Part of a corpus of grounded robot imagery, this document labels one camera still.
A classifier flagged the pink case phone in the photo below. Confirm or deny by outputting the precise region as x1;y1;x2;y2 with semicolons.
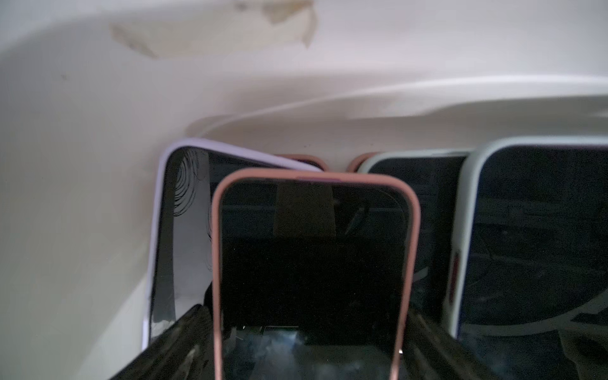
212;168;421;379

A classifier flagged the mint case phone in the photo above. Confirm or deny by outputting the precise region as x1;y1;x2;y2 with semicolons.
353;150;470;322

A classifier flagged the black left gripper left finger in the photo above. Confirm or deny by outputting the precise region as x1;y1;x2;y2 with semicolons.
113;304;214;380

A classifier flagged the lilac case phone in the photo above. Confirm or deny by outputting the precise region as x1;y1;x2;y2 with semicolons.
142;139;324;348

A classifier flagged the white case phone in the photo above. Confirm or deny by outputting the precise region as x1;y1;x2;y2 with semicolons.
442;136;607;379

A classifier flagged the white plastic storage box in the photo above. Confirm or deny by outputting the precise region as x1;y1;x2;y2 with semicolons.
1;1;607;379

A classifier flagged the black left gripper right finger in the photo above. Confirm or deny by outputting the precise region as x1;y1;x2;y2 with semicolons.
404;308;498;380

